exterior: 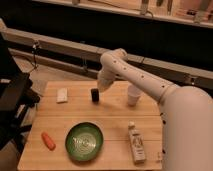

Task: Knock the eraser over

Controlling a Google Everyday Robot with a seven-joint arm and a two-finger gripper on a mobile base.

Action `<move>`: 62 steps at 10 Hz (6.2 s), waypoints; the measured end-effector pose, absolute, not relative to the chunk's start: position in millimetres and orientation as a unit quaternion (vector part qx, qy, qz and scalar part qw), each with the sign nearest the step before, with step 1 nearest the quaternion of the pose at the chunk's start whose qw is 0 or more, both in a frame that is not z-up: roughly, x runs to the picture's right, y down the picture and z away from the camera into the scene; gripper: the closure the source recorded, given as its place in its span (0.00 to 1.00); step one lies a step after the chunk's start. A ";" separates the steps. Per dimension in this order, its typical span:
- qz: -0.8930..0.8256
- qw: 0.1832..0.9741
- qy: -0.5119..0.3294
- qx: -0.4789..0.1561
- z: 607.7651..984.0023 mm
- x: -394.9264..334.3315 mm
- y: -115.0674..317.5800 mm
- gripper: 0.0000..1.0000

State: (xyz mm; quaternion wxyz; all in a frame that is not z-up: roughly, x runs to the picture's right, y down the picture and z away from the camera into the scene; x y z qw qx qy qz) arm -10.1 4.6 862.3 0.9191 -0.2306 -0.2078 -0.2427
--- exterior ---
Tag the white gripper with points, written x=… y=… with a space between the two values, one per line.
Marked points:
x=105 y=79

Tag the black eraser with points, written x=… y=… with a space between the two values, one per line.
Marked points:
x=95 y=95

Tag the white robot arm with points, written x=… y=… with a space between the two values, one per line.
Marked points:
x=186 y=113

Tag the white paper cup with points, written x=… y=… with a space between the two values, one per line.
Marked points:
x=133 y=94

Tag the white sponge block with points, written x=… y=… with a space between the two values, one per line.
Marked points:
x=62 y=95

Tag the green bowl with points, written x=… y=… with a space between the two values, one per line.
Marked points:
x=84 y=142

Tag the white bottle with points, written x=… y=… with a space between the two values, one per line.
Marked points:
x=136 y=143

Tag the orange carrot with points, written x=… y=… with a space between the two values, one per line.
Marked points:
x=48 y=141

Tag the black chair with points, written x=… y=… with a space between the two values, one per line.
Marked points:
x=16 y=96

